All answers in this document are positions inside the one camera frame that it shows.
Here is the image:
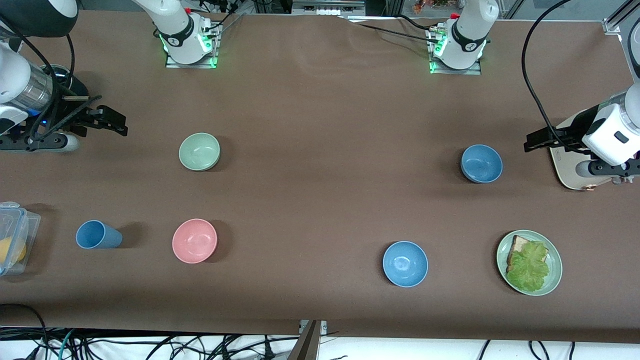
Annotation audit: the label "clear plastic food container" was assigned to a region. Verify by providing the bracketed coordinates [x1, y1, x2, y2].
[0, 201, 42, 277]

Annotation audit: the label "dark angled bar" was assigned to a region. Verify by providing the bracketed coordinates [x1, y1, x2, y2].
[287, 321, 322, 360]

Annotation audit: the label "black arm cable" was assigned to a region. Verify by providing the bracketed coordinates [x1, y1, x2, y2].
[0, 17, 76, 143]
[521, 0, 593, 155]

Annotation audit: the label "orange background items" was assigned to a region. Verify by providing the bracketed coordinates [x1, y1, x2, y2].
[412, 0, 453, 15]

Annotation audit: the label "light green plate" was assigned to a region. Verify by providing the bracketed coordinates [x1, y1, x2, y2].
[496, 230, 563, 297]

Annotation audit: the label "yellow food piece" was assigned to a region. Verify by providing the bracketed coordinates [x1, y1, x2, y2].
[0, 237, 27, 266]

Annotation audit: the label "blue plastic cup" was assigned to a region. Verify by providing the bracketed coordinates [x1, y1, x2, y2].
[75, 220, 123, 250]

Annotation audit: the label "green lettuce leaf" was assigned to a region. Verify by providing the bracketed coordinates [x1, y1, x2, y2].
[506, 241, 551, 293]

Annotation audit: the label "teal floor cable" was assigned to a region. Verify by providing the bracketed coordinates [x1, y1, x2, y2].
[58, 328, 77, 360]

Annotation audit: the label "light green bowl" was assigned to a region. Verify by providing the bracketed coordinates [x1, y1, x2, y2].
[178, 132, 221, 172]

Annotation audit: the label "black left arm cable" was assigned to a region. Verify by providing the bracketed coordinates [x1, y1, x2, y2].
[521, 0, 593, 155]

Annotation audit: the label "thick black floor cable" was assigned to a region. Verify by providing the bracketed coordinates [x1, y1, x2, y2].
[0, 303, 49, 347]

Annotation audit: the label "thin black tabletop cable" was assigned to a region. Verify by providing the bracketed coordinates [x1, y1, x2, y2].
[350, 19, 437, 42]
[397, 14, 434, 32]

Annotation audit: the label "blue bowl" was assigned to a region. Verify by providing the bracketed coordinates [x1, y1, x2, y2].
[460, 144, 503, 184]
[382, 241, 429, 288]

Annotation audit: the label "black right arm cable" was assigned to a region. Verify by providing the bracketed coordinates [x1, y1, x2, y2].
[0, 17, 76, 143]

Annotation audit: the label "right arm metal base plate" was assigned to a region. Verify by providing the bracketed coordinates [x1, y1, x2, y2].
[165, 20, 221, 69]

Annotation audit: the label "aluminium frame profile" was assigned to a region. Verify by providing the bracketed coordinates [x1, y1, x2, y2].
[602, 0, 640, 36]

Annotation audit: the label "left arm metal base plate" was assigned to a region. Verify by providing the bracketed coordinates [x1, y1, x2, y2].
[429, 27, 483, 76]

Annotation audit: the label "bread slice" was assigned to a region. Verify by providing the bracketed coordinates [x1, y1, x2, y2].
[506, 235, 550, 273]

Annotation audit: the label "grey metal box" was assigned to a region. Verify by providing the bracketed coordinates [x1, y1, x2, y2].
[291, 0, 367, 16]

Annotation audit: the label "pink bowl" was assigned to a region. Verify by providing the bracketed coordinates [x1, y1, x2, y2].
[172, 218, 218, 264]

